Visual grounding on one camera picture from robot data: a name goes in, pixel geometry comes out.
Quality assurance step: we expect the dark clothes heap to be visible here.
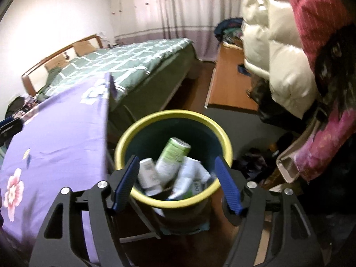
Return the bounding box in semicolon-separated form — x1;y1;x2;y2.
236;147;276;184

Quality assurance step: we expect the white tub with green label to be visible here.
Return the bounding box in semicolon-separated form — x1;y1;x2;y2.
155;137;192;185

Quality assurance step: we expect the red quilted jacket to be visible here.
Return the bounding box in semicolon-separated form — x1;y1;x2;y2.
281;0;352;71

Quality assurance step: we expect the green checked duvet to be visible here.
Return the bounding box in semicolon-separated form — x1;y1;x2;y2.
36;37;194;102

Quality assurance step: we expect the yellow rimmed trash bin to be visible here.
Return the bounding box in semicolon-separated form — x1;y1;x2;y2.
114;110;233;229

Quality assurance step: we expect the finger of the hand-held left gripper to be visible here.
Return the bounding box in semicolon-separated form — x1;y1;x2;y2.
0;118;23;146

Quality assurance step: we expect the white down jacket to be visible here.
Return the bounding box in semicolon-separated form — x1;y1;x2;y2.
241;0;320;119

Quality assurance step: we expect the wooden desk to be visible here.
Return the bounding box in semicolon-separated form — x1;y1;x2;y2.
205;43;259;112

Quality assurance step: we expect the brown bag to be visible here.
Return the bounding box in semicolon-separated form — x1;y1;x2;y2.
249;76;271;103

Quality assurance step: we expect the brown pillow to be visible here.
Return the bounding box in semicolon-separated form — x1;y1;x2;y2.
73;40;96;56
44;61;64;74

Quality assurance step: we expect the beige bag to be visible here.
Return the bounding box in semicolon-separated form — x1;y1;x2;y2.
275;114;320;184

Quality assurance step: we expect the pile of mixed clothes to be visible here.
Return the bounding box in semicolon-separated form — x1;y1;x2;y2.
214;18;245;45

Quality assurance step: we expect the green plastic bag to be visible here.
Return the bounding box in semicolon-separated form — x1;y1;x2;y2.
167;157;212;201

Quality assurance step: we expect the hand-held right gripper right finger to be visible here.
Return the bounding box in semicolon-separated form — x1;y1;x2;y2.
214;156;324;267

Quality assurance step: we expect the black glossy jacket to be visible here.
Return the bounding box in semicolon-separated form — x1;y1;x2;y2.
257;97;303;134

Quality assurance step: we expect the pink and white curtain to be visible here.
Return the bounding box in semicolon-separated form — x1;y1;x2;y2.
110;0;245;62

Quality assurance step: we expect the dark grey mat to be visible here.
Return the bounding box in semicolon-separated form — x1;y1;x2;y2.
204;104;295;159

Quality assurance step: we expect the pink floral fleece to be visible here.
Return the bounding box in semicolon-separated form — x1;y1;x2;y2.
297;100;356;181

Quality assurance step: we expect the teal plastic stool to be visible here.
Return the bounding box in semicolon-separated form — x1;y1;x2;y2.
161;220;212;235

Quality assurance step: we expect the pink strawberry milk carton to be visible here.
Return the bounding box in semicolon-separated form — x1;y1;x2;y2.
137;158;162;196

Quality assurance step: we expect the wooden bed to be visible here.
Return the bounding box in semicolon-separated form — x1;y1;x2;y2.
22;34;199;117

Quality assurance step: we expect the purple floral tablecloth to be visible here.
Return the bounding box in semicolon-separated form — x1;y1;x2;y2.
0;72;116;262

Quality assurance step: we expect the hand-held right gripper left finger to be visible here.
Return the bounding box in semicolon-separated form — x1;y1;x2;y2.
29;155;140;267

